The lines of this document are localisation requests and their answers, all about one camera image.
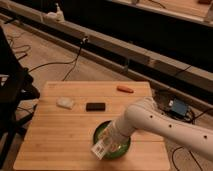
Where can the black rectangular block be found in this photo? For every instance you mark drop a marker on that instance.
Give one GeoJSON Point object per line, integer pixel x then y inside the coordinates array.
{"type": "Point", "coordinates": [95, 107]}

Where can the blue box on floor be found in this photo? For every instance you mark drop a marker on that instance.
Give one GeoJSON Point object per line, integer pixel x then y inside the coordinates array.
{"type": "Point", "coordinates": [178, 107]}

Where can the white plastic wrapped item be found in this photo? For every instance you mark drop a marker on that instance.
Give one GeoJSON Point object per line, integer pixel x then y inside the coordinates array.
{"type": "Point", "coordinates": [65, 102]}

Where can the black office chair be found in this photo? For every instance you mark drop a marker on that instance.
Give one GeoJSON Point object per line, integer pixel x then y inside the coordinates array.
{"type": "Point", "coordinates": [17, 87]}

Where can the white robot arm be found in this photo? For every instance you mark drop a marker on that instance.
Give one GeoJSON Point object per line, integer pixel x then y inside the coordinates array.
{"type": "Point", "coordinates": [143, 115]}

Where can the white tube bottle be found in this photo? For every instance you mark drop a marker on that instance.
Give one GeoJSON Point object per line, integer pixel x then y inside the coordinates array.
{"type": "Point", "coordinates": [101, 148]}

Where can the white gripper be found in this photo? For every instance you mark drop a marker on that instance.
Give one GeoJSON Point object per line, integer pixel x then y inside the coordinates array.
{"type": "Point", "coordinates": [112, 133]}

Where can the green ceramic bowl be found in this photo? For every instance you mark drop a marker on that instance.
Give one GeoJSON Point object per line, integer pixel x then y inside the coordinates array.
{"type": "Point", "coordinates": [111, 154]}

